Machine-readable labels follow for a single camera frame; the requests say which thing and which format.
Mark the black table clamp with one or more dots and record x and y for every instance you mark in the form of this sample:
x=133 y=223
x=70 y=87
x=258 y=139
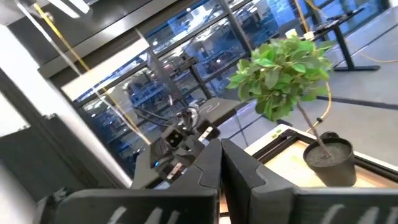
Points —
x=331 y=134

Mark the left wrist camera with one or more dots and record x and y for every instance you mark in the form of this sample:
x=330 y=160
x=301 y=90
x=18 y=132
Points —
x=174 y=137

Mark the fallen green leaf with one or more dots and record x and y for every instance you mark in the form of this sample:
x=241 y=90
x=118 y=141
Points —
x=275 y=133

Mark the black desk with T-leg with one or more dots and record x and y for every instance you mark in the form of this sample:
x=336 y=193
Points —
x=343 y=46

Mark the white cup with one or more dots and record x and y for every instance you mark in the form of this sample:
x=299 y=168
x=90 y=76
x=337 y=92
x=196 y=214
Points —
x=291 y=33

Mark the black plant pot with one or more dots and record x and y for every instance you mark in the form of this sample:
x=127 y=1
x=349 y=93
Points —
x=335 y=174

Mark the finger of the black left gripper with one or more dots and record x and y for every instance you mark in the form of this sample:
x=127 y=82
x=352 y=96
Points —
x=198 y=146
x=185 y=155

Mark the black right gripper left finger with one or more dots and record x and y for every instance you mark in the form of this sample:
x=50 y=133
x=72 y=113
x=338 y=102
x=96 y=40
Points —
x=186 y=202

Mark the black aluminium table frame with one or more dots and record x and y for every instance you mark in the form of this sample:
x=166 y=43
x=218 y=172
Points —
x=379 y=167

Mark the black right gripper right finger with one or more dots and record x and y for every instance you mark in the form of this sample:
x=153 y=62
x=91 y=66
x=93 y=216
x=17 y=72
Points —
x=248 y=193

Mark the green leafy plant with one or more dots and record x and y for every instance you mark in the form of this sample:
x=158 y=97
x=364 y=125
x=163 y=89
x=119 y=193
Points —
x=280 y=71

